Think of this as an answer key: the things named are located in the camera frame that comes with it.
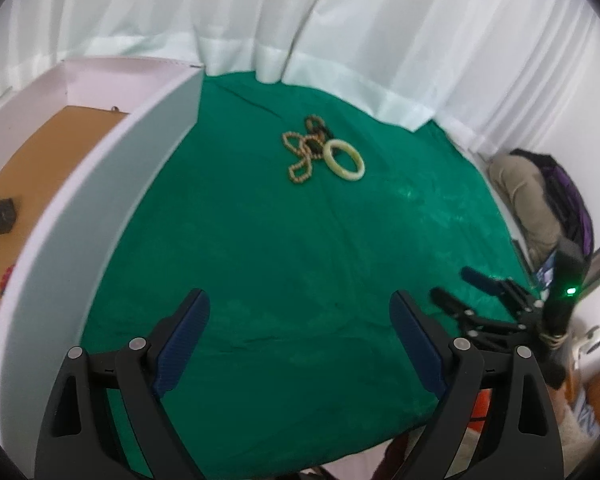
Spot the white cardboard box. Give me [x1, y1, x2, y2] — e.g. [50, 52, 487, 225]
[0, 56, 204, 474]

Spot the gold bead necklace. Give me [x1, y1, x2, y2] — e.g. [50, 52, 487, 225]
[280, 130, 326, 186]

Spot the wall socket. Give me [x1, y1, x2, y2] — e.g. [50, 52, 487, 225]
[574, 324, 600, 359]

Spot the cream fleece right sleeve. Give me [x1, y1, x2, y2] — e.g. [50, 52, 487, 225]
[547, 387, 595, 477]

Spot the dark brown bead bracelet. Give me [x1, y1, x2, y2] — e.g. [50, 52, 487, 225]
[304, 115, 337, 154]

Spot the white curtain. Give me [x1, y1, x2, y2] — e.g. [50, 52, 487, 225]
[0, 0, 600, 153]

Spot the green velvet cloth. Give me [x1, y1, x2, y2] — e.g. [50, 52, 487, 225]
[82, 73, 527, 479]

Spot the bag pile beige purple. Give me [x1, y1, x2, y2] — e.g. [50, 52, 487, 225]
[486, 148, 595, 269]

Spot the pale jade bangle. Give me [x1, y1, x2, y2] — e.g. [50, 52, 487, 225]
[323, 139, 366, 182]

